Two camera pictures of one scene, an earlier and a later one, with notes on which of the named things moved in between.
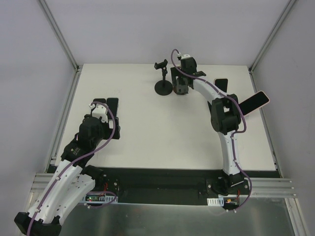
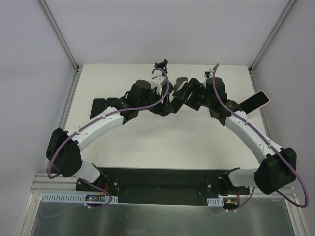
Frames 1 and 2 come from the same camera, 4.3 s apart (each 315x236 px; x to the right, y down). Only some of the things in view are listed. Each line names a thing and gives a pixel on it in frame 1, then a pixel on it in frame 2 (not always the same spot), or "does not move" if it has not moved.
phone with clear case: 112,103 does not move
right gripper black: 174,76 -> 186,92
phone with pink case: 254,102 does not move
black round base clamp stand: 163,87 does not move
